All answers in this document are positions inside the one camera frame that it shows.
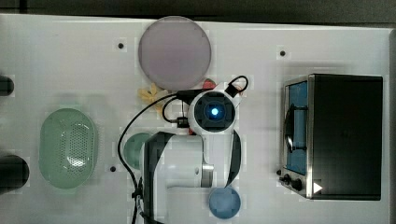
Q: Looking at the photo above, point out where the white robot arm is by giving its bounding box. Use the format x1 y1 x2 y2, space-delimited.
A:
139 83 242 224

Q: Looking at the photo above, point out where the green oval strainer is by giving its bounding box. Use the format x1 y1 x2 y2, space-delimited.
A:
38 108 98 189

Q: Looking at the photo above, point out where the light red plush strawberry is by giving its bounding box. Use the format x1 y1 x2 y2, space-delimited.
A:
203 78 216 90

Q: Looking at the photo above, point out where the yellow plush banana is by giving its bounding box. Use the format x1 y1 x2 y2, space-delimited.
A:
137 83 169 105

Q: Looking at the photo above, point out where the round lilac plate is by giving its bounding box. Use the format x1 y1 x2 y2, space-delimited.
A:
138 16 211 91

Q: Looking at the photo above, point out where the green mug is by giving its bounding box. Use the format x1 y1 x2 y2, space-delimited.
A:
123 133 151 170

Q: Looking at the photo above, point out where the blue bowl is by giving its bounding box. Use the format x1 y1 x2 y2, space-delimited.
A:
208 187 241 219

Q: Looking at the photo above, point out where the silver toaster oven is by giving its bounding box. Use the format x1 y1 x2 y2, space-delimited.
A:
276 74 383 201

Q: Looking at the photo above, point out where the black cylinder post lower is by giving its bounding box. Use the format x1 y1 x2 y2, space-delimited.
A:
0 155 30 194

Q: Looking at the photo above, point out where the black cylinder post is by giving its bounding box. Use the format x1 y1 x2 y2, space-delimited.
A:
0 76 14 96
0 155 30 194

